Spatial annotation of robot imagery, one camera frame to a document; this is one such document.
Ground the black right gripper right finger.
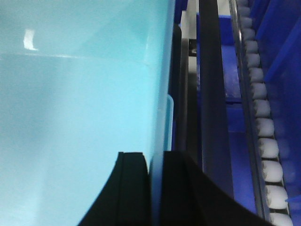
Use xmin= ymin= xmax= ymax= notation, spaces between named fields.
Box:
xmin=161 ymin=151 xmax=270 ymax=226

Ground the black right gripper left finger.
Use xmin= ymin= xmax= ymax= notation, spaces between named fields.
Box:
xmin=79 ymin=152 xmax=150 ymax=226

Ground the light blue plastic bin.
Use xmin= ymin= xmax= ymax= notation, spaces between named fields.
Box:
xmin=0 ymin=0 xmax=175 ymax=226

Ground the dark blue bin lower middle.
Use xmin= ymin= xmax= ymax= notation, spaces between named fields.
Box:
xmin=168 ymin=0 xmax=256 ymax=213

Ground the dark blue bin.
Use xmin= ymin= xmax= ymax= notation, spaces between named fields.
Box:
xmin=168 ymin=0 xmax=256 ymax=213
xmin=249 ymin=0 xmax=301 ymax=226

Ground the white roller conveyor track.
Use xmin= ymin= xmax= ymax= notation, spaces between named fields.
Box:
xmin=230 ymin=0 xmax=293 ymax=226

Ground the dark blue bin lower right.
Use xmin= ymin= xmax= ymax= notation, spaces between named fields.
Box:
xmin=249 ymin=0 xmax=301 ymax=226

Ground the steel divider rail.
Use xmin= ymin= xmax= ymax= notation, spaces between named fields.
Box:
xmin=199 ymin=0 xmax=234 ymax=197

